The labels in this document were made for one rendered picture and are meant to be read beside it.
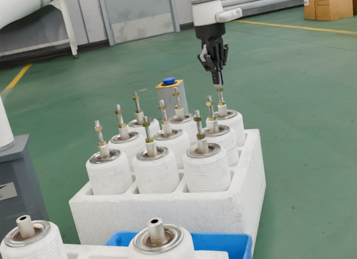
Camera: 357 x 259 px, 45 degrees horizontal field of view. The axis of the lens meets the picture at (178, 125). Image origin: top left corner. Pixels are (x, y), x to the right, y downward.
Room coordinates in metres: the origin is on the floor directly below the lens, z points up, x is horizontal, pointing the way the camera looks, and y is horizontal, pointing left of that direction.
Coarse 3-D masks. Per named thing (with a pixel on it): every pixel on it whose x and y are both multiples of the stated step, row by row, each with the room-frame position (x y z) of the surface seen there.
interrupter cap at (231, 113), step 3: (216, 111) 1.11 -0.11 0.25; (228, 111) 1.09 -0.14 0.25; (231, 111) 1.08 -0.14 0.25; (234, 111) 1.08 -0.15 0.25; (216, 114) 1.09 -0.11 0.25; (228, 114) 1.08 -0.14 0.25; (231, 114) 1.06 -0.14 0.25; (234, 114) 1.06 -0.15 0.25; (216, 117) 1.06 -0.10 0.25; (219, 117) 1.05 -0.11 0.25; (222, 117) 1.05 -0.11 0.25; (225, 117) 1.04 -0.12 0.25; (228, 117) 1.04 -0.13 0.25; (231, 117) 1.04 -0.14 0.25
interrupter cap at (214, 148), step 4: (208, 144) 0.88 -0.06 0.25; (212, 144) 0.87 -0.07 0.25; (216, 144) 0.87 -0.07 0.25; (192, 148) 0.87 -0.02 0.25; (196, 148) 0.87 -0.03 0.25; (208, 148) 0.86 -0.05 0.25; (212, 148) 0.85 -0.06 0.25; (216, 148) 0.85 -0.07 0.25; (220, 148) 0.84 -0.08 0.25; (188, 152) 0.85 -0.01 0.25; (192, 152) 0.85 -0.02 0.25; (196, 152) 0.85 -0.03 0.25; (208, 152) 0.84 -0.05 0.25; (212, 152) 0.83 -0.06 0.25; (216, 152) 0.82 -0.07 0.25; (188, 156) 0.84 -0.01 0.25; (192, 156) 0.82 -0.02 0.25; (196, 156) 0.82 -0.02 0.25; (200, 156) 0.82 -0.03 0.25; (204, 156) 0.81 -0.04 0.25; (208, 156) 0.81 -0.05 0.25
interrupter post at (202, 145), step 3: (204, 138) 0.85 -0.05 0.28; (198, 141) 0.84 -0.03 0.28; (201, 141) 0.84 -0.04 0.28; (204, 141) 0.84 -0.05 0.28; (198, 144) 0.84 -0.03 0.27; (201, 144) 0.84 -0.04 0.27; (204, 144) 0.84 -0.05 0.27; (207, 144) 0.85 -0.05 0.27; (198, 147) 0.85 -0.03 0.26; (201, 147) 0.84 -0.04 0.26; (204, 147) 0.84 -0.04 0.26; (207, 147) 0.84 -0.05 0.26; (198, 150) 0.85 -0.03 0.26; (201, 150) 0.84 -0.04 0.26; (204, 150) 0.84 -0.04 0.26; (207, 150) 0.84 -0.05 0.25
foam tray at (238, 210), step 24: (240, 168) 0.88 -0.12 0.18; (216, 192) 0.79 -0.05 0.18; (240, 192) 0.78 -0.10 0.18; (264, 192) 1.07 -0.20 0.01; (96, 216) 0.86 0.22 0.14; (120, 216) 0.84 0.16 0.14; (144, 216) 0.82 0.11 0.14; (168, 216) 0.80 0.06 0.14; (192, 216) 0.79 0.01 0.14; (216, 216) 0.77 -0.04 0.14; (240, 216) 0.75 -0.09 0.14; (96, 240) 0.87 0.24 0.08
